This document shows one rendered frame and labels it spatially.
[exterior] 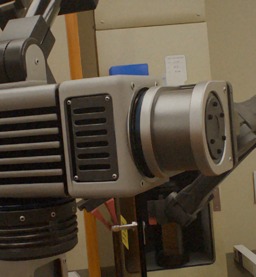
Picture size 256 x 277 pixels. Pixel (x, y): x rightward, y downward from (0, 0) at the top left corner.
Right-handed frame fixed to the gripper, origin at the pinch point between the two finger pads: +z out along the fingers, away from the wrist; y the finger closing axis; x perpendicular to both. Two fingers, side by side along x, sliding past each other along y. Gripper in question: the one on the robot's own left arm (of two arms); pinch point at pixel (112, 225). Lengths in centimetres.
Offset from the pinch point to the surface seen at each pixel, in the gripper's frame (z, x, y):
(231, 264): 42, -43, -30
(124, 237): 6.3, -7.6, -1.5
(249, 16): -24, -59, -84
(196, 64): -22, -19, -46
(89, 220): -1.4, -14.2, 3.8
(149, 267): 22.1, -24.2, -4.6
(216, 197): 13.9, -19.0, -31.2
